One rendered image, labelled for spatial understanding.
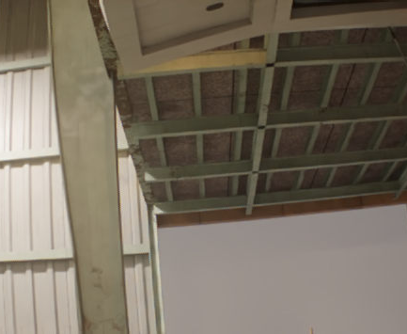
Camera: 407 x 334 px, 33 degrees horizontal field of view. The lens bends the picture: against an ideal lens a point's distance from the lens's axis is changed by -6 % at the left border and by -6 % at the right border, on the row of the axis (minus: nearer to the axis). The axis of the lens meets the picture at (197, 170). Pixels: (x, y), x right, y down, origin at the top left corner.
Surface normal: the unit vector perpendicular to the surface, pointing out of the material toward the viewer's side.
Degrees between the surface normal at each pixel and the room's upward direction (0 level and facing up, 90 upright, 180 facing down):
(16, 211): 90
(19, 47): 90
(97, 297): 90
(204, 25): 166
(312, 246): 90
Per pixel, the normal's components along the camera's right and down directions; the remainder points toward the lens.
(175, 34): 0.32, 0.89
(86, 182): -0.02, -0.33
